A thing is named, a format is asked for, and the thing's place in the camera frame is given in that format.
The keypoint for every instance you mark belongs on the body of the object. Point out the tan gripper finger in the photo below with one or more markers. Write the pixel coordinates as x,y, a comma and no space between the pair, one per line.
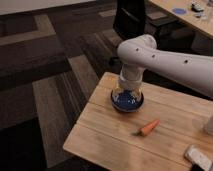
138,95
115,93

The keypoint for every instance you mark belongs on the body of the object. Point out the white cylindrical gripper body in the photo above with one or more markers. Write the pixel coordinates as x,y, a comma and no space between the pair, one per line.
130,79

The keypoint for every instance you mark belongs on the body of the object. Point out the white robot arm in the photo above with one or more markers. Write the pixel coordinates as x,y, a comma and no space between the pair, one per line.
140,53

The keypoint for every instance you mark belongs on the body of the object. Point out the dark blue ceramic bowl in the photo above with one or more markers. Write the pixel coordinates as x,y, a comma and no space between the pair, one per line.
126,102

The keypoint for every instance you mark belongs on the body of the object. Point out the orange carrot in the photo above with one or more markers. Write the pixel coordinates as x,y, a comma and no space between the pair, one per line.
145,130

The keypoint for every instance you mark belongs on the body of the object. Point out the black office chair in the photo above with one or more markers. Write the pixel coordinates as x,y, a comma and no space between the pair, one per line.
132,16

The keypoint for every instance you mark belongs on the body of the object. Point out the blue round disc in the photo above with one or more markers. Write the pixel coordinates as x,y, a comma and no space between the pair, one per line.
179,11

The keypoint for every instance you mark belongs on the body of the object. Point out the wooden desk in background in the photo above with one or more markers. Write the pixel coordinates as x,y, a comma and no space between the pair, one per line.
203,24

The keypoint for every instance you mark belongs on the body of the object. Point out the small objects on desk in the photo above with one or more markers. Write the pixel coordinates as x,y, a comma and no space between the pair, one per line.
197,9

